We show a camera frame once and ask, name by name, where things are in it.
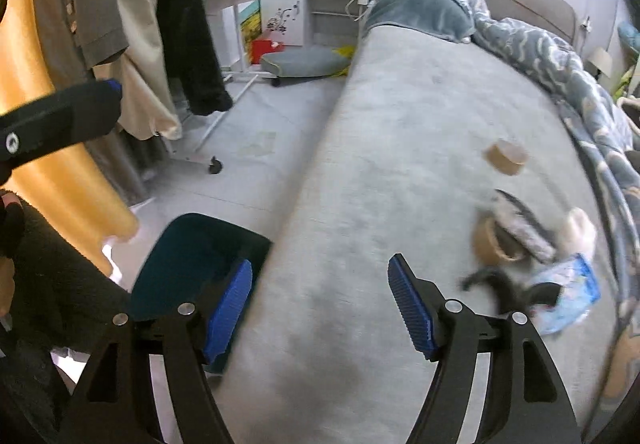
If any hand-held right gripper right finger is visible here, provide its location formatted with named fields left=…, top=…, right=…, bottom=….
left=387, top=253, right=583, bottom=444

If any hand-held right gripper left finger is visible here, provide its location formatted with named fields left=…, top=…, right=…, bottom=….
left=57, top=258, right=253, bottom=444

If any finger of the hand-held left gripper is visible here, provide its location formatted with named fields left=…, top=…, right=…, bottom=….
left=0, top=79, right=124, bottom=171

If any dark blue trash bin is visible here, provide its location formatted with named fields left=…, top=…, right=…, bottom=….
left=130, top=213, right=273, bottom=375

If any person's left forearm dark sleeve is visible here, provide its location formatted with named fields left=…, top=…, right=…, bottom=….
left=0, top=196, right=133, bottom=375

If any person's left hand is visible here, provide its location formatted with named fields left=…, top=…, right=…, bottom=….
left=0, top=189, right=26, bottom=261

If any brown tape roll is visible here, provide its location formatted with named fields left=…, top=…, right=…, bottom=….
left=472, top=216, right=527, bottom=266
left=482, top=139, right=529, bottom=177

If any grey bed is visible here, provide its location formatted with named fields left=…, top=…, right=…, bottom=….
left=212, top=21, right=623, bottom=444

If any black fuzzy garment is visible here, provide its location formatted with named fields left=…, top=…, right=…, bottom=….
left=156, top=0, right=234, bottom=117

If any blue and white packet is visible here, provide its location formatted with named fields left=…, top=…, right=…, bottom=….
left=530, top=254, right=602, bottom=336

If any white clothes rack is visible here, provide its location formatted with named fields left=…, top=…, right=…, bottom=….
left=172, top=0, right=273, bottom=172

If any beige plush item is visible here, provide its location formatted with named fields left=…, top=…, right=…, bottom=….
left=560, top=207, right=598, bottom=256

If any yellow green picture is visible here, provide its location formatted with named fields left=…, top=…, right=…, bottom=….
left=240, top=0, right=264, bottom=56

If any red box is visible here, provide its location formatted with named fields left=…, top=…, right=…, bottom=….
left=249, top=38, right=286, bottom=66

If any person's dark clothing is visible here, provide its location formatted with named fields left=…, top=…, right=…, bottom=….
left=0, top=319, right=76, bottom=444

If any grey cushion stool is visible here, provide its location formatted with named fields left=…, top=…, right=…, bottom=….
left=260, top=45, right=352, bottom=87

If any yellow bag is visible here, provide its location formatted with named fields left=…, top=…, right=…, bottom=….
left=330, top=45, right=357, bottom=77

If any blue patterned blanket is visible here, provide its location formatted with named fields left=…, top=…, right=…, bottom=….
left=411, top=0, right=640, bottom=405

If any grey-blue plush pillow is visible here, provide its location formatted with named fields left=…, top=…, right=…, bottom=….
left=364, top=0, right=476, bottom=44

